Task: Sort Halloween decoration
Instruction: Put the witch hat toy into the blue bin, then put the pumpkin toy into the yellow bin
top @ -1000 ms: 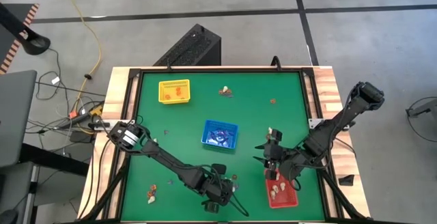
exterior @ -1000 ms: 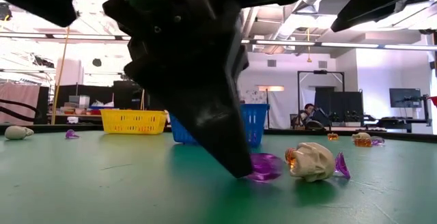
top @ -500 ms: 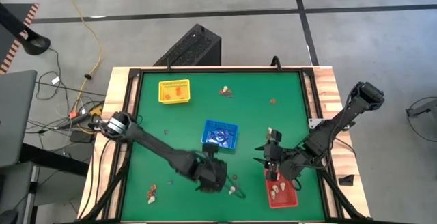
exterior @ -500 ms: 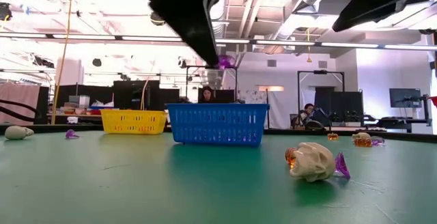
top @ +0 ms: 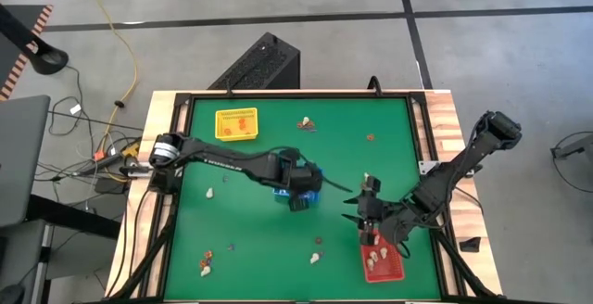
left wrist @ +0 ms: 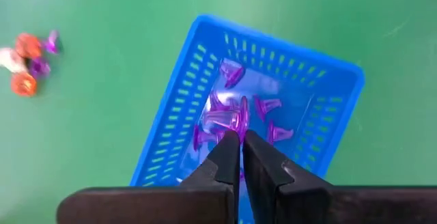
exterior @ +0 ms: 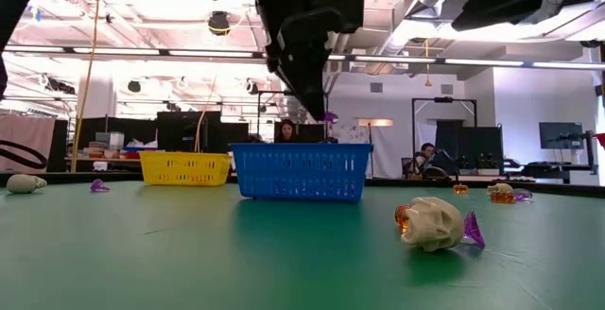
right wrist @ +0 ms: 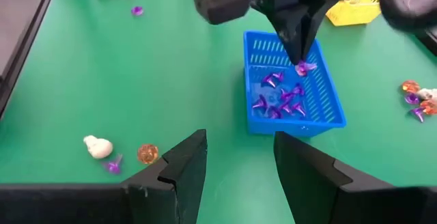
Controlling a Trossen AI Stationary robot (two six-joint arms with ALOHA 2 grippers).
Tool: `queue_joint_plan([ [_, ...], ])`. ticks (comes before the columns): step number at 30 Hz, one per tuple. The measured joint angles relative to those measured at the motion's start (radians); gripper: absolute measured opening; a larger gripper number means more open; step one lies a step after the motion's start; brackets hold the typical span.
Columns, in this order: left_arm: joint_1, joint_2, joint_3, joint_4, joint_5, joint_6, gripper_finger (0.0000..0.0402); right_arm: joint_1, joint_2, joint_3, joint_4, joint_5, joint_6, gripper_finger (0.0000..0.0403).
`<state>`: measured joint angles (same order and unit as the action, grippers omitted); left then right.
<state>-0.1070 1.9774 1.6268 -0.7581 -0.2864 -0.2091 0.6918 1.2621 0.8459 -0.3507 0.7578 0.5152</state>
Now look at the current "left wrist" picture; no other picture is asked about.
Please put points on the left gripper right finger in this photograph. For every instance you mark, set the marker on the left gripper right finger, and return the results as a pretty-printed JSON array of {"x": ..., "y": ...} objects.
[{"x": 263, "y": 169}]

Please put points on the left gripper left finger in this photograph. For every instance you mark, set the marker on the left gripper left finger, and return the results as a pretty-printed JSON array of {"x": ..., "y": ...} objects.
[{"x": 225, "y": 162}]

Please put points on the blue plastic basket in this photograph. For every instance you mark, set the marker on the blue plastic basket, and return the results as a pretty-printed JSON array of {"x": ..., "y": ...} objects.
[{"x": 341, "y": 80}]

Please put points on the green table mat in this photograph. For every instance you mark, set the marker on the green table mat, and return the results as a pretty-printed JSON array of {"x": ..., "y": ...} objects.
[{"x": 85, "y": 132}]

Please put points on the orange translucent pumpkin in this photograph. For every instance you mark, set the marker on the orange translucent pumpkin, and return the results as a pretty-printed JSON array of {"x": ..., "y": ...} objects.
[
  {"x": 28, "y": 45},
  {"x": 24, "y": 84}
]

